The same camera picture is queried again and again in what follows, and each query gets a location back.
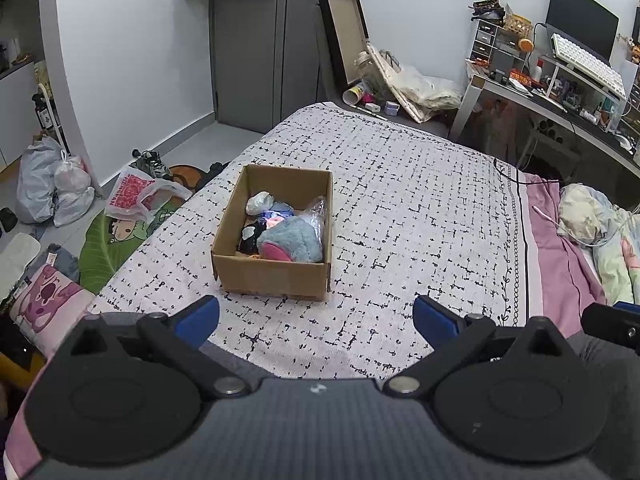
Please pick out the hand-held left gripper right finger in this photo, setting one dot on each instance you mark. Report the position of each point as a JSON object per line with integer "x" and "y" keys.
{"x": 435, "y": 322}

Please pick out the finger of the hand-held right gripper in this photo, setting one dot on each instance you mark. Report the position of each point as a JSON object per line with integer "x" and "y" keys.
{"x": 610, "y": 322}

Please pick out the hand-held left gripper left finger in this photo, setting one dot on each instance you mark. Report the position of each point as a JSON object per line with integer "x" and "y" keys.
{"x": 197, "y": 322}

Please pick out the brown cardboard box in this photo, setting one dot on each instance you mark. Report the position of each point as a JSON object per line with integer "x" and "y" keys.
{"x": 270, "y": 277}

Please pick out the blue fluffy plush slipper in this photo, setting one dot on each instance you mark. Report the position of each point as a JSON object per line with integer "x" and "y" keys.
{"x": 295, "y": 237}

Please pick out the blue tissue pack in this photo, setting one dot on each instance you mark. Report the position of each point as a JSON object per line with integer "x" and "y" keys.
{"x": 274, "y": 216}

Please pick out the cream round plush toy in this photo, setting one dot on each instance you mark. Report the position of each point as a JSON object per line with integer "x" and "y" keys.
{"x": 259, "y": 202}

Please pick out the floral quilt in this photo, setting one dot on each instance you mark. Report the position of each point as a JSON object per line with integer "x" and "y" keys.
{"x": 610, "y": 250}

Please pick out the person's grey pants leg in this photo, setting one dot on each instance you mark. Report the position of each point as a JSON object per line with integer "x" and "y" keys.
{"x": 615, "y": 400}

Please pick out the pink bed sheet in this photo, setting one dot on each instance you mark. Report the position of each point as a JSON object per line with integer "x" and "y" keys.
{"x": 555, "y": 260}

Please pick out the green leaf floor mat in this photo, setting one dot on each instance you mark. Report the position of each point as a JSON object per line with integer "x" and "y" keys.
{"x": 107, "y": 255}

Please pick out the white black-patterned bedspread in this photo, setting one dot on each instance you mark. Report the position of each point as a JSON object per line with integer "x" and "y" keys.
{"x": 410, "y": 210}

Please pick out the red and white plastic bag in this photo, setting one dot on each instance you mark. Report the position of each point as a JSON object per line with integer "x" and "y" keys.
{"x": 130, "y": 192}

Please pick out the pink printed pillow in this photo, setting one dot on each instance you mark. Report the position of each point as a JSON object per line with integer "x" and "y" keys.
{"x": 45, "y": 300}

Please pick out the clear plastic bag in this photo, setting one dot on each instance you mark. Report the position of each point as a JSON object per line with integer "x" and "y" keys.
{"x": 317, "y": 215}

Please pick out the pair of sneakers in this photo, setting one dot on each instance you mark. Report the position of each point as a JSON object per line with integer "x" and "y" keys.
{"x": 150, "y": 161}

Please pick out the white garbage bag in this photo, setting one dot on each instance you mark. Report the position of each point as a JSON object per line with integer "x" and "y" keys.
{"x": 74, "y": 190}

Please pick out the grey garbage bag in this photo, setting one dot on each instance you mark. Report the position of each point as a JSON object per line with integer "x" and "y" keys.
{"x": 35, "y": 180}

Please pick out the small purple box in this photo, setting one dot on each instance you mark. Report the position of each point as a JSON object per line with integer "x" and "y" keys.
{"x": 391, "y": 107}

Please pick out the small white device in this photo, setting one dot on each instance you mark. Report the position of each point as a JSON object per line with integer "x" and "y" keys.
{"x": 373, "y": 108}

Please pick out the white desk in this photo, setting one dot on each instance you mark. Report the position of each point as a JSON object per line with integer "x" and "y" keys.
{"x": 470, "y": 95}

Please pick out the paper cup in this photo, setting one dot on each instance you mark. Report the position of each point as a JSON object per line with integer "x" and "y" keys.
{"x": 355, "y": 95}

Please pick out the white keyboard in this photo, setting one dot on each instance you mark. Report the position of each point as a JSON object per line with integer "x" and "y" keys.
{"x": 585, "y": 60}

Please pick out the clear plastic jug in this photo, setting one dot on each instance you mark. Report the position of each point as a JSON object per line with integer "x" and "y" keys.
{"x": 369, "y": 62}

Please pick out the grey door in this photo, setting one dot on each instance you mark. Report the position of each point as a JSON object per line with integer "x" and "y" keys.
{"x": 260, "y": 60}

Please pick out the desk drawer organizer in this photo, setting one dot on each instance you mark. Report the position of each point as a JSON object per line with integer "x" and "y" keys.
{"x": 486, "y": 40}

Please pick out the black computer monitor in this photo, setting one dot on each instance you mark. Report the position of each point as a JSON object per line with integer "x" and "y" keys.
{"x": 580, "y": 15}

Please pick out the black picture frame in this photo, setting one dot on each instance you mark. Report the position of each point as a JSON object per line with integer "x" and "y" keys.
{"x": 345, "y": 25}

